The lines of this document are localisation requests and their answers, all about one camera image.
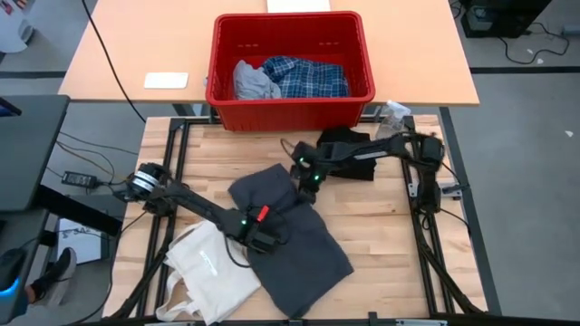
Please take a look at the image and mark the dark grey cargo shorts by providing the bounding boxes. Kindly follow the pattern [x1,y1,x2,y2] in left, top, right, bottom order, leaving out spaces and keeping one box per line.
[227,162,356,320]

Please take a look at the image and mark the black t-shirt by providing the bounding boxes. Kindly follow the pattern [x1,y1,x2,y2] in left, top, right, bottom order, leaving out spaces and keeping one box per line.
[314,125,379,183]

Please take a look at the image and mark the white canvas tote bag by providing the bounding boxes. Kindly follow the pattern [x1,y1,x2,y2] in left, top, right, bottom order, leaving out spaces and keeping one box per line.
[154,218,264,326]

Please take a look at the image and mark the red plastic laundry bin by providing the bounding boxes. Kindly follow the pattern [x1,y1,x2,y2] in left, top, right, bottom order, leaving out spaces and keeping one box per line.
[204,10,377,133]

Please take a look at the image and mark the clear plastic spray bottle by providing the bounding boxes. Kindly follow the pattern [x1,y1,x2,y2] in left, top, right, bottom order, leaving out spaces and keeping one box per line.
[374,100,412,141]

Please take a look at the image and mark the blue plaid shirt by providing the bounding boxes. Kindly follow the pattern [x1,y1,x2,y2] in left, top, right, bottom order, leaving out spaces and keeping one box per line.
[261,54,352,100]

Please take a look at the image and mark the light grey garment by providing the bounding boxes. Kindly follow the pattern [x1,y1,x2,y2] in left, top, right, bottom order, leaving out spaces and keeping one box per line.
[231,59,284,102]

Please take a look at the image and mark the white rectangular pad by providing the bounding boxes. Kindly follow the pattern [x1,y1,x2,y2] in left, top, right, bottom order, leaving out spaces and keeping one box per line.
[143,71,189,91]

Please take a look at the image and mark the white printed paper booklet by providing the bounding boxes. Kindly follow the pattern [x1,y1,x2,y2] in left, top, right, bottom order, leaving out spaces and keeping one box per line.
[55,217,103,264]

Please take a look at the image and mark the white paper sheet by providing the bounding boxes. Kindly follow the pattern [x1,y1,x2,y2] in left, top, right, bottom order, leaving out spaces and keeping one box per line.
[266,0,333,14]

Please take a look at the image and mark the black desk support beam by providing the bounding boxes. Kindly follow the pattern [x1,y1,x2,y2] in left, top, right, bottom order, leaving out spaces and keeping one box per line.
[34,184,124,237]

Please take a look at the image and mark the black power adapter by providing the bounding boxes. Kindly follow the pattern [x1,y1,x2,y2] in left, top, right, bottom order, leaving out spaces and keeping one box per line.
[60,170,99,190]

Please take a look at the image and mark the person's leg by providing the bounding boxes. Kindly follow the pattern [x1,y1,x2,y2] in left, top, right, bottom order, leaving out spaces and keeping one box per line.
[24,245,79,310]

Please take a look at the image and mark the beige wooden desk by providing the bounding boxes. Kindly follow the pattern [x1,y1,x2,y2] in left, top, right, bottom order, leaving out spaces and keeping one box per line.
[58,0,480,108]

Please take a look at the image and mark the dark grey side desk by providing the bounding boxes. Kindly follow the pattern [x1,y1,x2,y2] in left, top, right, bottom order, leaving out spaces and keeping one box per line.
[0,94,71,213]

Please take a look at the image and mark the black computer mouse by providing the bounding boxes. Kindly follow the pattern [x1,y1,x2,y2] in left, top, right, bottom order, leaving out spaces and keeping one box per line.
[0,247,29,300]

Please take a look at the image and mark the black computer box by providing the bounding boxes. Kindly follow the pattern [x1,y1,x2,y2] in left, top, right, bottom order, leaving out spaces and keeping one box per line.
[459,0,553,40]

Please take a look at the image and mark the dark blue device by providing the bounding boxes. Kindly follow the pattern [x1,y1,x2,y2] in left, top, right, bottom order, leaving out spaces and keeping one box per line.
[0,97,23,119]

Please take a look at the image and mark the white round container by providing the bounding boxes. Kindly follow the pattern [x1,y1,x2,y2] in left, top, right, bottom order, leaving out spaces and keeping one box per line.
[0,0,36,54]

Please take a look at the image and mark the thin black floor cable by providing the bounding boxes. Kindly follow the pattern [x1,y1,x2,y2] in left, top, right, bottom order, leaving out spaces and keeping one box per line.
[57,130,140,158]

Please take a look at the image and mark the long black cable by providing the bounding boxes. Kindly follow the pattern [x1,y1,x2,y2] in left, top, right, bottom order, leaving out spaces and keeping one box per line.
[80,0,148,124]

